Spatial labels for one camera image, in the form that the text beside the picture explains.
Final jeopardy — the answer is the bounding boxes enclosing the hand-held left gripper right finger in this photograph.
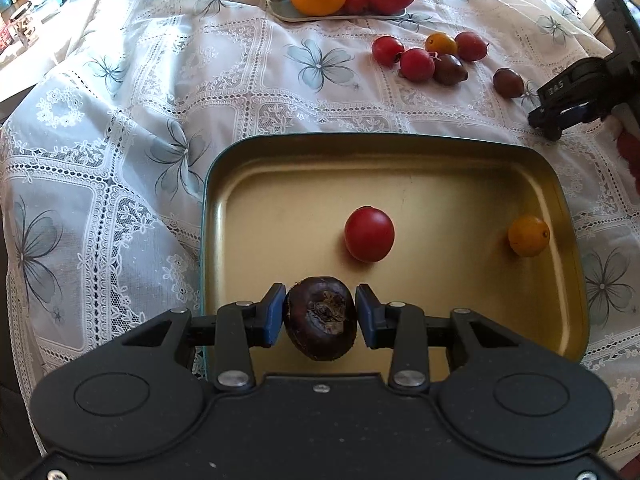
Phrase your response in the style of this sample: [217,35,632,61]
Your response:
[354,283,521,394]

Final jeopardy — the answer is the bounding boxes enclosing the yellow cherry tomato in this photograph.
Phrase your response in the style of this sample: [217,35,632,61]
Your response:
[508,215,551,258]
[425,32,459,57]

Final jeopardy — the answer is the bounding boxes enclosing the white lace flowered tablecloth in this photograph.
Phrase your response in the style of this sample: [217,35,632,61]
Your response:
[0,0,640,471]

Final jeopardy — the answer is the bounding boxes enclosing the dark brown water chestnut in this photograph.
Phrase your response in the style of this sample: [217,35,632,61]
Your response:
[492,67,526,99]
[283,276,359,362]
[433,54,469,86]

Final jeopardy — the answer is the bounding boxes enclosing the person's right forearm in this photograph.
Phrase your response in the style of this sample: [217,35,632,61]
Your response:
[614,104,640,187]

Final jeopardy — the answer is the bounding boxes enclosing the gold metal tray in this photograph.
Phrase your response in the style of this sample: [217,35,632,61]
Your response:
[200,132,592,382]

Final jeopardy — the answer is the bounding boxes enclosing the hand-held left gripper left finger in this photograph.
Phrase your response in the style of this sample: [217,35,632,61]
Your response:
[120,282,287,394]

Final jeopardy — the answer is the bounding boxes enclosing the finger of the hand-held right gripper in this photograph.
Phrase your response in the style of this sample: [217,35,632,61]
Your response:
[537,57,615,109]
[527,101,610,142]

